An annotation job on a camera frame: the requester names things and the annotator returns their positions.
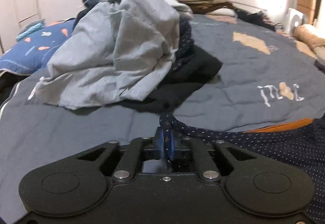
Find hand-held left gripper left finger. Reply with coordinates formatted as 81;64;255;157
76;126;163;182

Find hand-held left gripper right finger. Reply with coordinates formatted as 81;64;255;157
168;131;254;182

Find navy dotted garment orange lining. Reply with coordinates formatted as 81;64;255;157
159;112;325;219

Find black garment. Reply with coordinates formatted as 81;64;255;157
119;45;224;114

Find grey quilted blanket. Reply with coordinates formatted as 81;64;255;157
0;14;325;214

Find small navy dotted garment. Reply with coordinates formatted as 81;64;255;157
173;18;196;72

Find light grey garment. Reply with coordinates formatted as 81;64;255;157
27;0;195;110

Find white pillow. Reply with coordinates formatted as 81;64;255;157
208;8;238;17

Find black clothing heap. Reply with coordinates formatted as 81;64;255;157
234;8;277;31

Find blue printed pillow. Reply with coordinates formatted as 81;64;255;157
0;18;79;76

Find black cloth heap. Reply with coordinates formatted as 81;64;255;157
0;72;23;105

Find teal folded cloth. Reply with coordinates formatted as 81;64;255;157
16;19;46;42

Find white fan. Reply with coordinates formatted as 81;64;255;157
284;8;309;35

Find beige plush toy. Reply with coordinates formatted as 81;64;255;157
293;24;325;59

